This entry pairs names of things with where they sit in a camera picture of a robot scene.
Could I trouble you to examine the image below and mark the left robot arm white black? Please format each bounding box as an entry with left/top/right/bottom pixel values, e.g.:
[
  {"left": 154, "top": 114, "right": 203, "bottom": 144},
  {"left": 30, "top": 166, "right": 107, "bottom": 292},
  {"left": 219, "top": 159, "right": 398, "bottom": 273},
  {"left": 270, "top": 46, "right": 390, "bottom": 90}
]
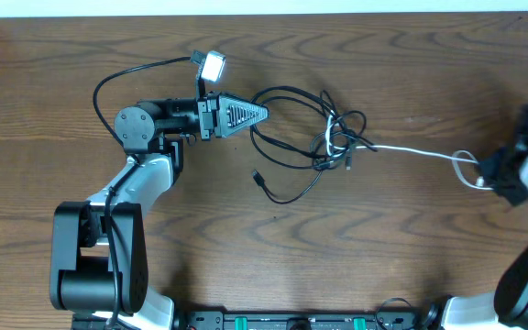
[{"left": 49, "top": 93, "right": 270, "bottom": 329}]

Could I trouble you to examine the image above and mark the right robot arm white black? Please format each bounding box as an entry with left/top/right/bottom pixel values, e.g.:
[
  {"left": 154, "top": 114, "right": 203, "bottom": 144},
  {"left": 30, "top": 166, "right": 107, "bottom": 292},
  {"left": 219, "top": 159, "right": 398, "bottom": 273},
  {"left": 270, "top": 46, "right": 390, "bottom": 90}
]
[{"left": 434, "top": 104, "right": 528, "bottom": 330}]

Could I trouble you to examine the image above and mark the white cable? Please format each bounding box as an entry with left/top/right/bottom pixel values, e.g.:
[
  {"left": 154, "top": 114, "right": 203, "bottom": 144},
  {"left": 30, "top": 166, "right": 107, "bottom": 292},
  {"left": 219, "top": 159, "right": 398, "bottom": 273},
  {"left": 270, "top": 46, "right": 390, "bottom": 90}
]
[{"left": 324, "top": 113, "right": 494, "bottom": 192}]

